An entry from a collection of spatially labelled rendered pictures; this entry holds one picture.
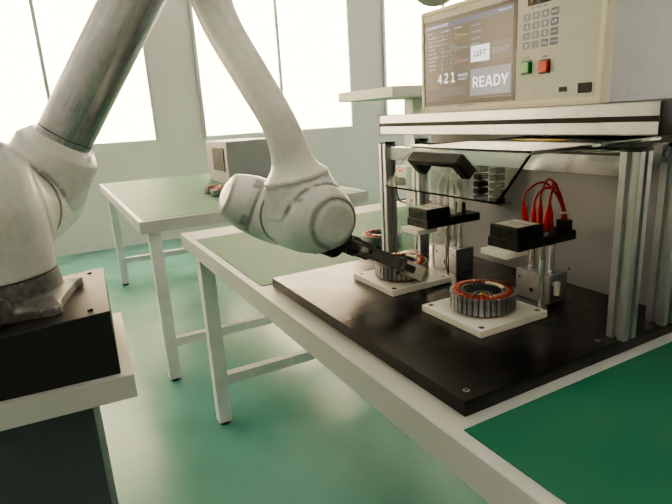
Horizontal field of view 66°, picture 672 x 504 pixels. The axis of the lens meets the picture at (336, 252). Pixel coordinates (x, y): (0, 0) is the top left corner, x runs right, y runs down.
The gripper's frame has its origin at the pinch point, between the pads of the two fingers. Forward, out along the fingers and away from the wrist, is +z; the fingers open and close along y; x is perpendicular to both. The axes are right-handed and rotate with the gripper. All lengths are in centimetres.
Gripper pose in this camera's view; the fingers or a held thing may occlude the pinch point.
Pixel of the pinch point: (400, 265)
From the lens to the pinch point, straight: 111.5
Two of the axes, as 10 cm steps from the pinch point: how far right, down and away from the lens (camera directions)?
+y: 4.8, 2.0, -8.6
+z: 8.0, 3.2, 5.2
